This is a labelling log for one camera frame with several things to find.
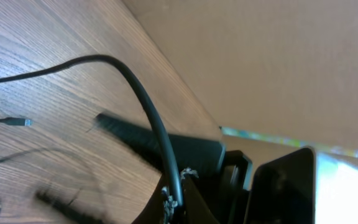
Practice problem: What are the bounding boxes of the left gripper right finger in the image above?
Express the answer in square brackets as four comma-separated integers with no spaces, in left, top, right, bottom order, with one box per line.
[180,167,219,224]

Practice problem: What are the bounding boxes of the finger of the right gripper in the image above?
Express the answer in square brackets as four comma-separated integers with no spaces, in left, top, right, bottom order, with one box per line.
[95,113,225,174]
[34,190,111,224]

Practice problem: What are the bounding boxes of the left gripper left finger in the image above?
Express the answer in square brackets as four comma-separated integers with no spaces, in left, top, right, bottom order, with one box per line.
[132,175,176,224]

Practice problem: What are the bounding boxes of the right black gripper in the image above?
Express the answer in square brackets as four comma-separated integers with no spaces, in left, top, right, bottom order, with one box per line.
[197,147,315,224]

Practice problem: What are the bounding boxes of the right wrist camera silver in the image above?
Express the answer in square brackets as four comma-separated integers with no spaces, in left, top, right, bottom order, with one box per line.
[314,153,358,224]

